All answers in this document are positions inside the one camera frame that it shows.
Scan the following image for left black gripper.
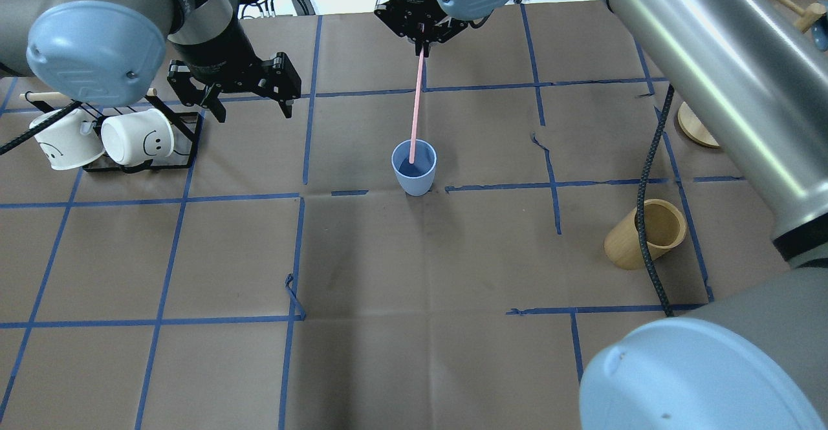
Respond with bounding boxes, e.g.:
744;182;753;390
168;19;302;124

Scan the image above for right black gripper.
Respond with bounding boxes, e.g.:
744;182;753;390
375;0;470;57

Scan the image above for pink chopstick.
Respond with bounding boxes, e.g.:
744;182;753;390
408;47;426;165

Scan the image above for light blue plastic cup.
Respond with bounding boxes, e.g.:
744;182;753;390
391;139;438;197

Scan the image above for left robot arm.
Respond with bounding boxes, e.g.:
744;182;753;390
1;0;301;122

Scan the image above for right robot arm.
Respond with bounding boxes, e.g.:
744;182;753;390
579;0;826;429

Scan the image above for white plain mug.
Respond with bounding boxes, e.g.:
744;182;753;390
100;109;175;167

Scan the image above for white smiley face mug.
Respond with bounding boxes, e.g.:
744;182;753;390
34;109;105;171

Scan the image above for wooden mug tree stand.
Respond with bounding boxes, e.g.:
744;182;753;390
677;0;826;148

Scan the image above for bamboo cylinder holder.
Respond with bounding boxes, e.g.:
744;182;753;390
604;199;688;270

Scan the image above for black wire mug rack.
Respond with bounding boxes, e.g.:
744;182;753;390
34;89;202;174

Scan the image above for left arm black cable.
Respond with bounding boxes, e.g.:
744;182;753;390
0;0;311;156

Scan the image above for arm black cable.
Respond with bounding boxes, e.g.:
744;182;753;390
0;0;311;156
635;84;677;318

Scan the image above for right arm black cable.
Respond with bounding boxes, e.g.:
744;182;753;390
635;84;677;318

